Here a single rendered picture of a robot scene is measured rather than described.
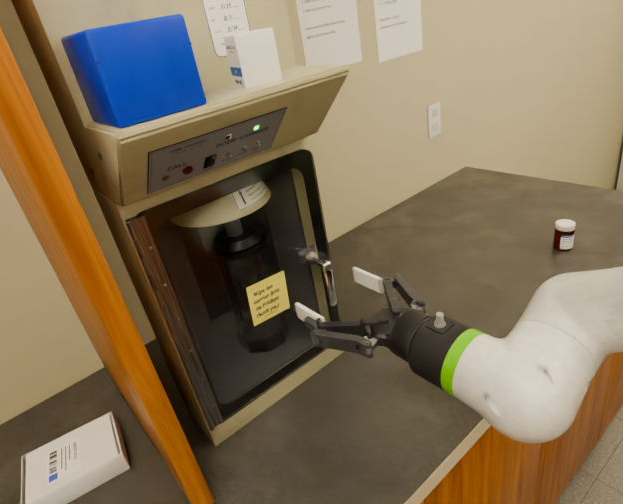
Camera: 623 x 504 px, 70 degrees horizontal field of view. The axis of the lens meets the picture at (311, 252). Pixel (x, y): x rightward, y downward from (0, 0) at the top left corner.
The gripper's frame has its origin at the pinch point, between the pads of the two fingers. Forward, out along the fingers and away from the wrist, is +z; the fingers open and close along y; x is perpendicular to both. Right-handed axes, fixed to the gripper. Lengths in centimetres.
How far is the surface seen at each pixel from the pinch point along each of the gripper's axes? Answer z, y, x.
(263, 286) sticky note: 4.5, 10.2, -5.3
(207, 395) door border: 4.5, 25.0, 8.1
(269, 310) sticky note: 4.5, 10.2, -0.3
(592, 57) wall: 48, -225, 2
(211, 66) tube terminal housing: 5.7, 8.7, -39.3
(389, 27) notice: 49, -75, -35
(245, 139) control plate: -0.8, 9.9, -30.5
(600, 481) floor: -26, -80, 114
